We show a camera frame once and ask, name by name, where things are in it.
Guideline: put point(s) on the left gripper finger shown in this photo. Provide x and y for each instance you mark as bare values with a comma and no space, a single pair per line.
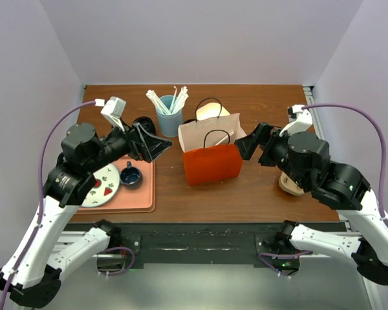
151,139
155,149

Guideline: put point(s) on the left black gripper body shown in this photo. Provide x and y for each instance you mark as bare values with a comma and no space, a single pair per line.
120,143

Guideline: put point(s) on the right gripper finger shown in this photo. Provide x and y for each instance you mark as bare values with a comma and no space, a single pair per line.
247,146
260,135

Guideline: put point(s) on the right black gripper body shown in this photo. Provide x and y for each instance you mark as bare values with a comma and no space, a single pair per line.
276,146

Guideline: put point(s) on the white straw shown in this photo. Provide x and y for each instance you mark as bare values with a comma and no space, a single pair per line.
226,138

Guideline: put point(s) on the orange paper gift bag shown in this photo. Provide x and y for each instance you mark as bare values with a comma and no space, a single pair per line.
203,162

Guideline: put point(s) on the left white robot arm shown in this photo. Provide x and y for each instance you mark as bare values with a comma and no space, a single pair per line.
34,274

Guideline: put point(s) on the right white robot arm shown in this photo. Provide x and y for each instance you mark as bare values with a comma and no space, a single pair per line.
305,159

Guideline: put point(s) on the stack of black lids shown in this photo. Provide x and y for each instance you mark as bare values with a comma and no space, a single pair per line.
147,124

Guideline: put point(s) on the blue straw holder cup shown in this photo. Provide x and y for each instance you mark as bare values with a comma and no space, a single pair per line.
169,124

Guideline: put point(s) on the cardboard cup carrier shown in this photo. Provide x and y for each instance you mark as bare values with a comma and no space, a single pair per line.
289,186

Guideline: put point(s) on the dark blue mug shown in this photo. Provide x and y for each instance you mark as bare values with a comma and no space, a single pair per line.
131,177

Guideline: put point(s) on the white fruit pattern plate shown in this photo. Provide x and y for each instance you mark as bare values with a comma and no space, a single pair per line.
106,186

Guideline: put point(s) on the white wrapped straws bundle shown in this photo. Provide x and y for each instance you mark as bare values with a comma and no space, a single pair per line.
170,104

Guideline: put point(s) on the pink plastic tray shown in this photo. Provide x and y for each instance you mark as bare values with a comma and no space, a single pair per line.
129,201

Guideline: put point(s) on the cream square bowl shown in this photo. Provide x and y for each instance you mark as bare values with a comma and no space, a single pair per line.
211,110

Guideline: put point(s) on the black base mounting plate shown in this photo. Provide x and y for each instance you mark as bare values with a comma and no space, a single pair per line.
190,243

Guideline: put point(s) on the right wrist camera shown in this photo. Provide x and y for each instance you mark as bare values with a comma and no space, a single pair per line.
300,120

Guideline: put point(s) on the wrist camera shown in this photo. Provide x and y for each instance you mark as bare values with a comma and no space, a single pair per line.
300,120
112,110

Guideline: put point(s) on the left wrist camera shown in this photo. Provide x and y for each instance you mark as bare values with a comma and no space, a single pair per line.
112,110

